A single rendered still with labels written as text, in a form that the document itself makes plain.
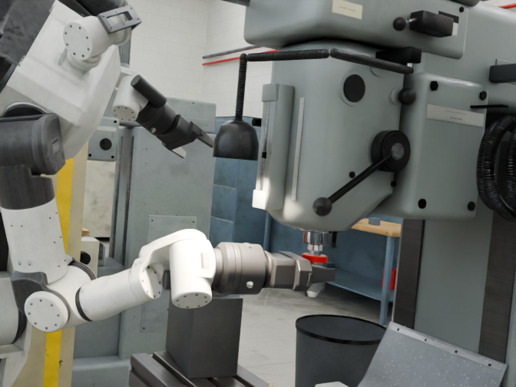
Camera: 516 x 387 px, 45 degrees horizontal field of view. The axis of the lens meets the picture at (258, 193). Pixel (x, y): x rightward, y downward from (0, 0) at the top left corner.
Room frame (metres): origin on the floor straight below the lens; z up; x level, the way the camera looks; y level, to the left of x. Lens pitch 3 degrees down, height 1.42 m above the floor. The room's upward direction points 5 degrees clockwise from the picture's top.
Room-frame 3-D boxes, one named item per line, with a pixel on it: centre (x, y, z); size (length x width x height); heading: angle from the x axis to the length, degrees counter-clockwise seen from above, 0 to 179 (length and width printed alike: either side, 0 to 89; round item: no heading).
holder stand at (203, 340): (1.50, 0.11, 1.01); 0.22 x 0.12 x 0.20; 23
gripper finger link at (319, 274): (1.08, -0.12, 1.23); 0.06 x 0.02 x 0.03; 110
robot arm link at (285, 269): (1.08, -0.03, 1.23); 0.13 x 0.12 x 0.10; 20
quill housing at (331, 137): (1.11, -0.12, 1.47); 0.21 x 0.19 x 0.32; 32
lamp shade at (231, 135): (0.99, 0.04, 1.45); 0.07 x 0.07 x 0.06
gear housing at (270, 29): (1.13, -0.15, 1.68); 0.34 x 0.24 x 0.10; 122
